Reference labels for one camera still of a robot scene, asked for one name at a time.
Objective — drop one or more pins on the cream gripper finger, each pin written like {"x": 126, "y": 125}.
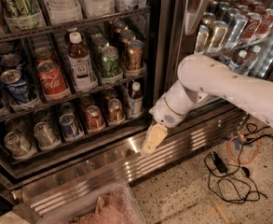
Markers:
{"x": 154, "y": 137}

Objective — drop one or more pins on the red coke can bottom shelf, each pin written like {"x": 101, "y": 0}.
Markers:
{"x": 94, "y": 119}

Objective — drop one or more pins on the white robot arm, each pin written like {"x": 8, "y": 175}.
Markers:
{"x": 198, "y": 78}

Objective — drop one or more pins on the small tea bottle bottom shelf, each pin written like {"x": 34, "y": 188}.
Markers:
{"x": 135, "y": 100}

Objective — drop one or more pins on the gold can bottom shelf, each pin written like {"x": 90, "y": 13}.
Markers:
{"x": 115, "y": 112}

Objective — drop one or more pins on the steel fridge base grille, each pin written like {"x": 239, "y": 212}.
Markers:
{"x": 122, "y": 161}

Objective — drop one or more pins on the green soda can front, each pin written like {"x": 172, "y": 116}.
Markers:
{"x": 110, "y": 68}

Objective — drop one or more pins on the gold soda can front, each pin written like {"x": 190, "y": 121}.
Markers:
{"x": 134, "y": 58}

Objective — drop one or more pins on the blue pepsi can bottom shelf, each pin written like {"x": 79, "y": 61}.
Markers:
{"x": 70, "y": 128}

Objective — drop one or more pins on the blue pepsi can shelf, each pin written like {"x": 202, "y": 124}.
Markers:
{"x": 21, "y": 94}
{"x": 70, "y": 128}

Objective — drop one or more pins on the silver can bottom shelf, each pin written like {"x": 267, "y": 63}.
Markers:
{"x": 46, "y": 136}

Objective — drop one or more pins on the large red coca-cola can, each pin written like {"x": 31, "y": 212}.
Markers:
{"x": 52, "y": 81}

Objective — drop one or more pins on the gold can behind door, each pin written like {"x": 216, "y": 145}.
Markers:
{"x": 218, "y": 33}

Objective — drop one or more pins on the glass fridge door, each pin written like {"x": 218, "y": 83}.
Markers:
{"x": 192, "y": 29}

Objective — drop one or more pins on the silver tall can behind door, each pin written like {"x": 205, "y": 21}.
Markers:
{"x": 235, "y": 29}

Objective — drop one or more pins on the green white can bottom left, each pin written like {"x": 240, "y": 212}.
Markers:
{"x": 19, "y": 145}

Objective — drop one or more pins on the blue pepsi can middle shelf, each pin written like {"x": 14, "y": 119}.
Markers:
{"x": 21, "y": 94}

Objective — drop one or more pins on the red coke can behind door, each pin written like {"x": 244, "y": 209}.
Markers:
{"x": 254, "y": 21}

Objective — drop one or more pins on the clear plastic bin pink wrap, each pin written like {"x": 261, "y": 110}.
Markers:
{"x": 113, "y": 203}

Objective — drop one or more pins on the iced tea bottle white cap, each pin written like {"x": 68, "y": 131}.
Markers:
{"x": 80, "y": 64}

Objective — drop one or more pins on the green striped cans bin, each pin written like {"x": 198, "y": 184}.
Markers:
{"x": 22, "y": 15}

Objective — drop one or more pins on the black power adapter with cable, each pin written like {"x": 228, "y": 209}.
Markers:
{"x": 231, "y": 182}

